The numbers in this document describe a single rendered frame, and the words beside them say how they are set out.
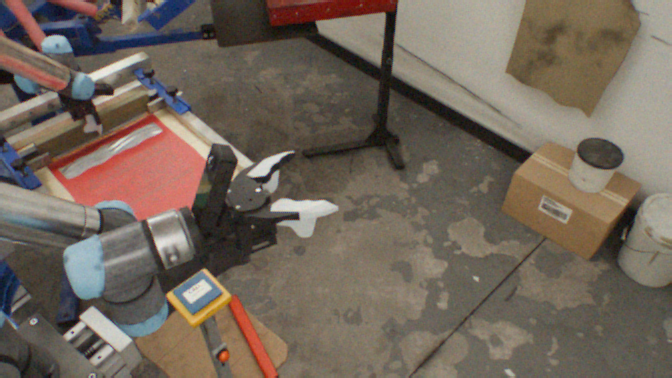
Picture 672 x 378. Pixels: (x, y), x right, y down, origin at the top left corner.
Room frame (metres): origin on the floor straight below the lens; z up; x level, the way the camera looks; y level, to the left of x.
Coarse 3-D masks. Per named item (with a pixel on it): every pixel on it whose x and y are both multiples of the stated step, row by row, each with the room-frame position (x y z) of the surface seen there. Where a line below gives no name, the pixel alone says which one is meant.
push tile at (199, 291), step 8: (200, 272) 0.87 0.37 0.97; (192, 280) 0.84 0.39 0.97; (200, 280) 0.84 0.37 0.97; (208, 280) 0.84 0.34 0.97; (176, 288) 0.82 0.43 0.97; (184, 288) 0.82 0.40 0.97; (192, 288) 0.82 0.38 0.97; (200, 288) 0.82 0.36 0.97; (208, 288) 0.82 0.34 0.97; (216, 288) 0.82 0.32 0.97; (176, 296) 0.79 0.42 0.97; (184, 296) 0.79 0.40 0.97; (192, 296) 0.79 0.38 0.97; (200, 296) 0.79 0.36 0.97; (208, 296) 0.79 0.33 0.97; (216, 296) 0.79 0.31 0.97; (184, 304) 0.77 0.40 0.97; (192, 304) 0.77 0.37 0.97; (200, 304) 0.77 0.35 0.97; (192, 312) 0.74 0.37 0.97
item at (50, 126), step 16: (112, 96) 1.65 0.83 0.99; (128, 96) 1.68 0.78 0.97; (64, 112) 1.55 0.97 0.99; (32, 128) 1.46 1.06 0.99; (48, 128) 1.47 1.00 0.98; (192, 128) 1.49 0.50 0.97; (208, 128) 1.47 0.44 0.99; (16, 144) 1.39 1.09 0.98; (208, 144) 1.41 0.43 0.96; (224, 144) 1.38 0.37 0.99; (240, 160) 1.30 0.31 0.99; (48, 192) 1.16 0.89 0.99
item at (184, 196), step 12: (144, 120) 1.55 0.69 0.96; (156, 120) 1.55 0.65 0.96; (120, 132) 1.48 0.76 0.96; (168, 132) 1.48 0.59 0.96; (108, 144) 1.42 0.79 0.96; (144, 144) 1.42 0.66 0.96; (168, 144) 1.42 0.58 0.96; (180, 144) 1.42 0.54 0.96; (120, 156) 1.36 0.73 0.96; (132, 156) 1.36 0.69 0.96; (192, 156) 1.36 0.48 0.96; (192, 180) 1.24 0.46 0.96; (180, 192) 1.19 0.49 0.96; (192, 192) 1.19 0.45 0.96; (168, 204) 1.14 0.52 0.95; (180, 204) 1.14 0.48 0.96
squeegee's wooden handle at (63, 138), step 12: (132, 96) 1.56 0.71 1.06; (144, 96) 1.57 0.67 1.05; (108, 108) 1.49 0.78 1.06; (120, 108) 1.50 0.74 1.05; (132, 108) 1.53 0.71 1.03; (144, 108) 1.56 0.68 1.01; (84, 120) 1.42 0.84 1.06; (108, 120) 1.46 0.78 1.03; (120, 120) 1.49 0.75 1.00; (60, 132) 1.36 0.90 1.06; (72, 132) 1.38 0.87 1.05; (84, 132) 1.40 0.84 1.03; (96, 132) 1.43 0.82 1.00; (36, 144) 1.30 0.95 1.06; (48, 144) 1.32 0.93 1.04; (60, 144) 1.34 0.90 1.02; (72, 144) 1.37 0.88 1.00
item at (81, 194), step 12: (96, 144) 1.42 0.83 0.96; (72, 156) 1.36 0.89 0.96; (48, 168) 1.30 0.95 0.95; (96, 168) 1.30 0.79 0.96; (108, 168) 1.30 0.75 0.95; (60, 180) 1.24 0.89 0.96; (72, 180) 1.24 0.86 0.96; (84, 180) 1.24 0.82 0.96; (72, 192) 1.19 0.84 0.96; (84, 192) 1.19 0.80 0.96; (84, 204) 1.14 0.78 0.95; (96, 204) 1.14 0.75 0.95; (156, 204) 1.14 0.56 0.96; (144, 216) 1.09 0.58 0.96
